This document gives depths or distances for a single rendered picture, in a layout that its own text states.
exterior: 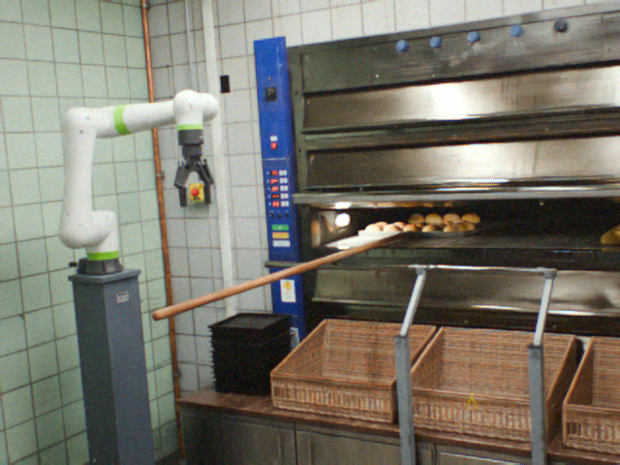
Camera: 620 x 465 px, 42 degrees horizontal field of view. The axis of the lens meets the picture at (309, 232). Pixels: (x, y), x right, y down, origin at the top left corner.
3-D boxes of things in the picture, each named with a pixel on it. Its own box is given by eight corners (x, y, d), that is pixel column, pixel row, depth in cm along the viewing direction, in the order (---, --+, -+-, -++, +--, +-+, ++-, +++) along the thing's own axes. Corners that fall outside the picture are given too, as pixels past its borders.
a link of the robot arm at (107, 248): (76, 262, 313) (71, 213, 311) (98, 255, 328) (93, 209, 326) (105, 261, 309) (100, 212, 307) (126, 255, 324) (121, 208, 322)
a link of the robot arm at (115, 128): (83, 140, 308) (78, 108, 307) (102, 140, 320) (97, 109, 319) (124, 135, 302) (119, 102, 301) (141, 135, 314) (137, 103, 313)
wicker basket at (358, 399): (327, 376, 373) (325, 317, 370) (442, 387, 343) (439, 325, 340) (269, 408, 332) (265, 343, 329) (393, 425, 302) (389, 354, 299)
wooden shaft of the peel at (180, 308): (158, 322, 234) (157, 312, 233) (150, 321, 235) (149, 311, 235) (404, 238, 378) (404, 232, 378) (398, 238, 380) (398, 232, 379)
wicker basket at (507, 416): (443, 388, 343) (440, 325, 340) (579, 402, 314) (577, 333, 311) (397, 426, 301) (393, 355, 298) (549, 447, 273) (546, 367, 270)
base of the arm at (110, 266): (59, 273, 325) (57, 259, 324) (88, 267, 337) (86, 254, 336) (103, 276, 310) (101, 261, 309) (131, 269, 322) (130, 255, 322)
